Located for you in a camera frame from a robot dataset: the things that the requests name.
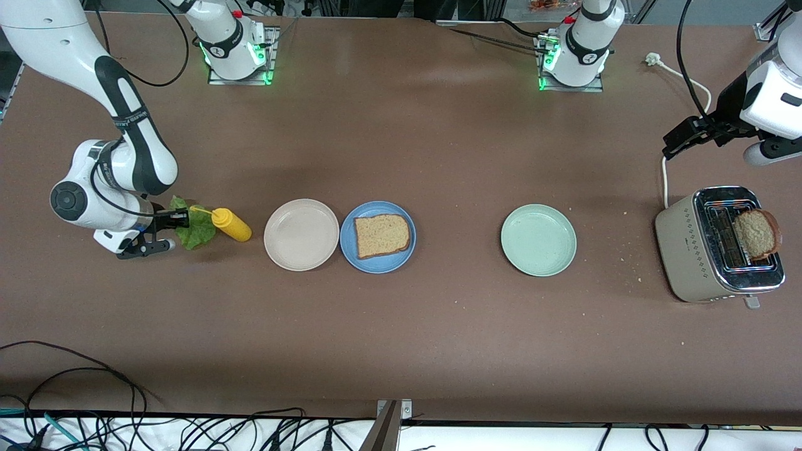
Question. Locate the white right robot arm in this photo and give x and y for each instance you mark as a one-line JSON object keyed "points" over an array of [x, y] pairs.
{"points": [[100, 207]]}

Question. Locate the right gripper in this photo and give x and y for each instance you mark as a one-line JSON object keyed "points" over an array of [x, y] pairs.
{"points": [[164, 219]]}

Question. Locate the brown bread slice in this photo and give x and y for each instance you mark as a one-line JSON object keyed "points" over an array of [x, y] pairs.
{"points": [[758, 235], [382, 237]]}

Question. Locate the blue round plate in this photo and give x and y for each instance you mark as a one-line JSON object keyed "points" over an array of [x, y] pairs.
{"points": [[376, 266]]}

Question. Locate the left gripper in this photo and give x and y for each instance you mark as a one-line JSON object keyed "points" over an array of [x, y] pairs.
{"points": [[729, 105]]}

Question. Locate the pale green round plate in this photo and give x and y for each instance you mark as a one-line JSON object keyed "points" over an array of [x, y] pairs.
{"points": [[539, 240]]}

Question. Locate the beige chrome toaster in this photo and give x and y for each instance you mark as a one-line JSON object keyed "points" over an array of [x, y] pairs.
{"points": [[686, 250]]}

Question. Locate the aluminium frame profile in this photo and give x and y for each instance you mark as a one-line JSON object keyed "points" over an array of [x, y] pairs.
{"points": [[767, 28]]}

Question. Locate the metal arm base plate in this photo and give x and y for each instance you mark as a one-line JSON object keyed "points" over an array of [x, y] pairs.
{"points": [[241, 81], [570, 89]]}

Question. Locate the yellow squeeze bottle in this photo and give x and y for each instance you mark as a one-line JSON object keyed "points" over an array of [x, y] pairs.
{"points": [[235, 227]]}

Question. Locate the metal table bracket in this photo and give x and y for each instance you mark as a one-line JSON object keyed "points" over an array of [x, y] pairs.
{"points": [[385, 432]]}

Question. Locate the beige round plate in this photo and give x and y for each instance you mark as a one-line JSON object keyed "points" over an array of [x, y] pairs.
{"points": [[301, 235]]}

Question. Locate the green lettuce leaf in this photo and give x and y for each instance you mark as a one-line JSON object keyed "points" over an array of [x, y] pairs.
{"points": [[197, 235]]}

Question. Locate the orange snack bag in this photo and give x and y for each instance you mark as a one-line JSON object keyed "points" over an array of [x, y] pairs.
{"points": [[545, 5]]}

